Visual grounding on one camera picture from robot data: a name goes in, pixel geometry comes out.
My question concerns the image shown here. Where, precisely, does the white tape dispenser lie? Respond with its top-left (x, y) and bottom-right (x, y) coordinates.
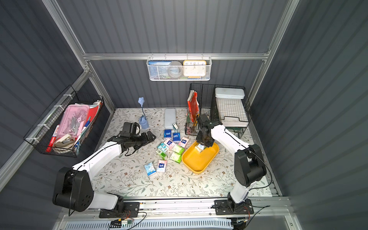
top-left (54, 134), bottom-right (76, 149)

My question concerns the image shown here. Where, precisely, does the pink tempo tissue pack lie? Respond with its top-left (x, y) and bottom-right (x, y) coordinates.
top-left (178, 137), bottom-right (189, 148)
top-left (164, 139), bottom-right (176, 150)

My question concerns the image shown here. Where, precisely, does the light blue heart tissue pack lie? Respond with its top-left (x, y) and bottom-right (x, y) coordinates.
top-left (144, 163), bottom-right (156, 176)

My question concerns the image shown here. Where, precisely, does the white lidded box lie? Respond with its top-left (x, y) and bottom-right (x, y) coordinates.
top-left (215, 87), bottom-right (245, 100)

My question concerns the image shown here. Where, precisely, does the pink Tempo tissue pack left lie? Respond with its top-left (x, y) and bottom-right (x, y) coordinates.
top-left (164, 139), bottom-right (176, 150)

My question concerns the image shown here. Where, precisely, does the blue flower pen holder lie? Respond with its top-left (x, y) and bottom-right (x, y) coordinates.
top-left (138, 97), bottom-right (149, 130)

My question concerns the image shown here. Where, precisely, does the red booklet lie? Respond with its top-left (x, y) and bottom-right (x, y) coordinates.
top-left (187, 90), bottom-right (199, 123)

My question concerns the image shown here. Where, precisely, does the black wire side basket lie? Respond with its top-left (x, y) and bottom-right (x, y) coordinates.
top-left (24, 86), bottom-right (104, 158)

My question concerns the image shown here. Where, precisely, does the pink Tempo tissue pack right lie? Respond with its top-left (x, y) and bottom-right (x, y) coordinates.
top-left (178, 137), bottom-right (189, 148)

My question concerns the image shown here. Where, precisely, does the black wire desk organizer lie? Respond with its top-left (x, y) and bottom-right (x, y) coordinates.
top-left (189, 83), bottom-right (252, 138)

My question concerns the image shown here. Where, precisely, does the pink Tempo pack front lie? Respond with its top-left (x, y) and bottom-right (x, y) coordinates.
top-left (156, 160), bottom-right (167, 173)

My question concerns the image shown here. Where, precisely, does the pink plastic case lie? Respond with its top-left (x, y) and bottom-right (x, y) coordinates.
top-left (57, 104), bottom-right (90, 138)

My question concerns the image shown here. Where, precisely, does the blue white cartoon tissue pack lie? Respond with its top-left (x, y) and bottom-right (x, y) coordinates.
top-left (195, 144), bottom-right (206, 152)

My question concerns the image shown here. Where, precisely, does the white wire wall basket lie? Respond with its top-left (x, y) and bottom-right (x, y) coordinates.
top-left (146, 55), bottom-right (212, 81)

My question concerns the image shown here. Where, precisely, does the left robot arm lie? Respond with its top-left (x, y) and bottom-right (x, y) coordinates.
top-left (52, 122), bottom-right (156, 213)

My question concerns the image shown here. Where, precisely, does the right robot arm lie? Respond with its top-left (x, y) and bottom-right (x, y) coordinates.
top-left (196, 115), bottom-right (268, 208)

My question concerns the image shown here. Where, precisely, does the grey tape roll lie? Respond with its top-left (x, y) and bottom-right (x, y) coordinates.
top-left (167, 61), bottom-right (183, 79)

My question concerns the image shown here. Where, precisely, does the light blue pencil case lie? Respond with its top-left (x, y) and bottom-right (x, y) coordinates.
top-left (164, 108), bottom-right (176, 129)

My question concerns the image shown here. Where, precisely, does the dark blue Tempo tissue pack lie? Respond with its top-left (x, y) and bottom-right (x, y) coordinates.
top-left (163, 129), bottom-right (172, 139)

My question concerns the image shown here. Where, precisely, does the red marker pen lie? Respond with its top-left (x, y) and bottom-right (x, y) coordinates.
top-left (46, 125), bottom-right (59, 153)

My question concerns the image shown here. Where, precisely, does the green tissue pack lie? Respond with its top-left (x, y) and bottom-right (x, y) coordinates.
top-left (170, 152), bottom-right (182, 164)
top-left (172, 144), bottom-right (185, 155)
top-left (156, 149), bottom-right (167, 161)

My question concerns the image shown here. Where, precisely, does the yellow plastic storage box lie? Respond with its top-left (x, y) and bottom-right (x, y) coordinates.
top-left (182, 141), bottom-right (219, 174)

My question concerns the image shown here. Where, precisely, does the orange alarm clock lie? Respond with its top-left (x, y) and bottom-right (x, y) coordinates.
top-left (183, 60), bottom-right (207, 78)

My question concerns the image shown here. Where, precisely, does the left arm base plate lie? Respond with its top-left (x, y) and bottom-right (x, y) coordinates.
top-left (99, 202), bottom-right (140, 219)

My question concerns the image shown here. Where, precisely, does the teal cartoon tissue pack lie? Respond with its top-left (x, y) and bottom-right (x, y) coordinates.
top-left (157, 142), bottom-right (170, 153)

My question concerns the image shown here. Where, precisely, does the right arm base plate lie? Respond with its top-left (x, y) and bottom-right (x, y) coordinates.
top-left (211, 199), bottom-right (254, 216)

